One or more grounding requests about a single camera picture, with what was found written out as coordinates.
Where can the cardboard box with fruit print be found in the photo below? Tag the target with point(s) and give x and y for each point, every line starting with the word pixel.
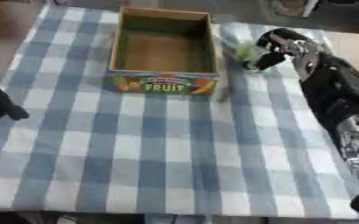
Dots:
pixel 162 55

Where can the pale green toy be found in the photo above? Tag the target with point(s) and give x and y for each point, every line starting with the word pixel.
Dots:
pixel 246 52

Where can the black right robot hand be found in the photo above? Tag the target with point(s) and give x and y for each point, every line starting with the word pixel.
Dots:
pixel 336 87

